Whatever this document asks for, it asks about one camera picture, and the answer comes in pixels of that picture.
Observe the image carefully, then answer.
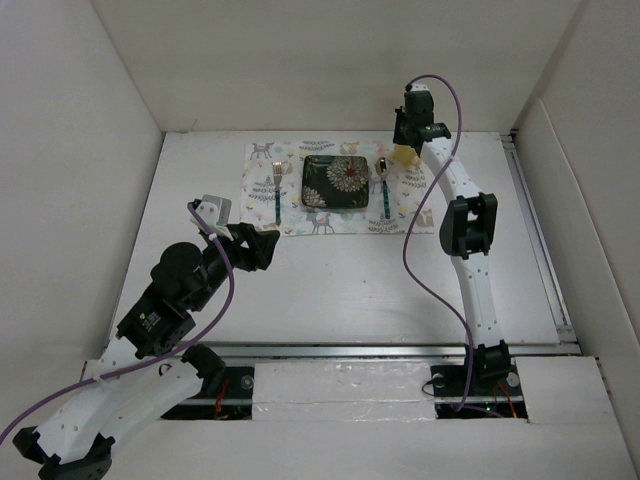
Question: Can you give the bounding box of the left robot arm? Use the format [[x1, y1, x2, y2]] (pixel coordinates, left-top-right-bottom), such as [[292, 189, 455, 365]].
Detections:
[[12, 223, 280, 479]]

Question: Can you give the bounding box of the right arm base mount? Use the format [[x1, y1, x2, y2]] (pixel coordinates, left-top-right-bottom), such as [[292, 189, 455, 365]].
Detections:
[[422, 354, 528, 420]]

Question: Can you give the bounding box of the yellow mug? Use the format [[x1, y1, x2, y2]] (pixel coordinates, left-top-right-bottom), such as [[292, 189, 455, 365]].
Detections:
[[391, 145, 422, 166]]

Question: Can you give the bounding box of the aluminium rail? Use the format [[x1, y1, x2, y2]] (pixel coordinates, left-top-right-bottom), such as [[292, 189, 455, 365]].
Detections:
[[500, 135, 578, 344], [209, 340, 581, 361]]

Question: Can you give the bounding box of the black floral square plate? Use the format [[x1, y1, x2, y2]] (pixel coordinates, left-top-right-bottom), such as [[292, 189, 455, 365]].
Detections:
[[301, 155, 370, 210]]

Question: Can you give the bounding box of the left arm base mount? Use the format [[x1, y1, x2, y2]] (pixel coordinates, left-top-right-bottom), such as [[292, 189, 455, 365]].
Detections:
[[161, 360, 255, 421]]

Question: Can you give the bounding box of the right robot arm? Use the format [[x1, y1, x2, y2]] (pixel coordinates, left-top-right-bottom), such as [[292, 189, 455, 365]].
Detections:
[[393, 83, 511, 394]]

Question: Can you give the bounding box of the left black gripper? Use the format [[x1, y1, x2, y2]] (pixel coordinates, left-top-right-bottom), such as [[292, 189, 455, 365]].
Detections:
[[191, 220, 279, 310]]

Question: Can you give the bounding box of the silver fork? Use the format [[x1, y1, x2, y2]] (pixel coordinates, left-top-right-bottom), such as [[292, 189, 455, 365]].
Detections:
[[272, 162, 283, 226]]

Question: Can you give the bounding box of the floral animal print cloth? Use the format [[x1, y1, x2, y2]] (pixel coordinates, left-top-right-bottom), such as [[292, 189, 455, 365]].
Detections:
[[240, 139, 435, 236]]

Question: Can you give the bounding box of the silver spoon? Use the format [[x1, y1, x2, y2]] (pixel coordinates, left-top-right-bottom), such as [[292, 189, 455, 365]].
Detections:
[[375, 157, 391, 220]]

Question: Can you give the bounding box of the aluminium right side rail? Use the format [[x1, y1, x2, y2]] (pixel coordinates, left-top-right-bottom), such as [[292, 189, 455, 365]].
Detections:
[[500, 135, 578, 344]]

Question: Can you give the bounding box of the aluminium front rail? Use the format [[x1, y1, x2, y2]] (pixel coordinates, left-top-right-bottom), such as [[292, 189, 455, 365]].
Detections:
[[209, 340, 581, 361]]

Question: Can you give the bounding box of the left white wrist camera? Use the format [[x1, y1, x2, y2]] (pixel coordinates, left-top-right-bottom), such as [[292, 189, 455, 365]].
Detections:
[[190, 195, 233, 240]]

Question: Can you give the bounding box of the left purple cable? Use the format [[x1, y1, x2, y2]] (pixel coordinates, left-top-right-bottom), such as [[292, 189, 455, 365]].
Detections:
[[0, 199, 236, 444]]

